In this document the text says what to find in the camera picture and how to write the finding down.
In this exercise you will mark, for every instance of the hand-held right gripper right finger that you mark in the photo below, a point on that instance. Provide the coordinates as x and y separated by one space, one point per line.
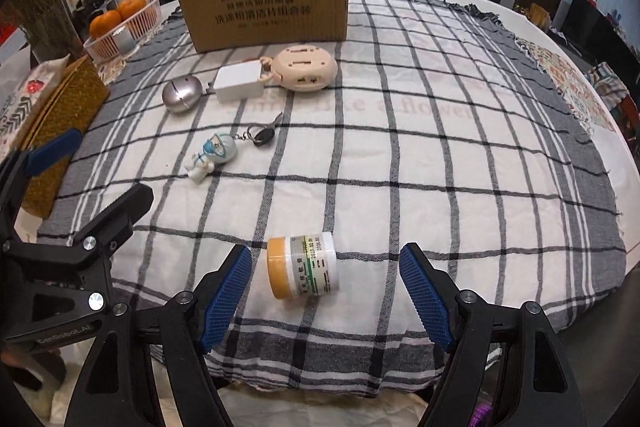
425 302

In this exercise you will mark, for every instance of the woven tissue box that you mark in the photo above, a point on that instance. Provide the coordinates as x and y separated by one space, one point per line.
65 107

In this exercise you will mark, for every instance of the black television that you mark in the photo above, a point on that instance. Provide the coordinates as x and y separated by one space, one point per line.
600 32

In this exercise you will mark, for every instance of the silver egg-shaped gadget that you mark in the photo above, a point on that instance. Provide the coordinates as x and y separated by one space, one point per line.
180 94

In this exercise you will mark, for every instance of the small white bottle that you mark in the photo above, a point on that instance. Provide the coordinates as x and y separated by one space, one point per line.
124 41

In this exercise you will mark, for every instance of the colourful cloth pile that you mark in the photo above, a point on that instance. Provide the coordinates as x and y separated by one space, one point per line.
615 92

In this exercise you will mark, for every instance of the white charger adapter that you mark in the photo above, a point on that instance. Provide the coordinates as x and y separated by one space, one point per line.
237 82

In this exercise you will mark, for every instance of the beige round socket hub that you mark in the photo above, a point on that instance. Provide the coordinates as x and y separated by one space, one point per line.
305 67

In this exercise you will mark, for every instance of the grey plaid tablecloth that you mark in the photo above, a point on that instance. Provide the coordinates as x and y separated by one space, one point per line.
400 182

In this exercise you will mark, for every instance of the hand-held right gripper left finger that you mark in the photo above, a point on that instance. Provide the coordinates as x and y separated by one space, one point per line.
227 302

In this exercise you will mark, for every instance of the white jar with orange lid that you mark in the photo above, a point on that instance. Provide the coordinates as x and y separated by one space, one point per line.
310 264

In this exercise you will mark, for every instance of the white plastic fruit basket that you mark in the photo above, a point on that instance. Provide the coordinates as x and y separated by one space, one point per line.
142 24

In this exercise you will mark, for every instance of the floral printed tissue pack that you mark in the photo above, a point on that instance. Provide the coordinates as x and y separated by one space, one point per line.
20 102

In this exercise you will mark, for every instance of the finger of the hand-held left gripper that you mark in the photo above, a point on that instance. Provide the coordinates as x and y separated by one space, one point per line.
120 212
52 152

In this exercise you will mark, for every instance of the pile of oranges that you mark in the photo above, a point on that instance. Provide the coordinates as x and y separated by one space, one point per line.
104 24

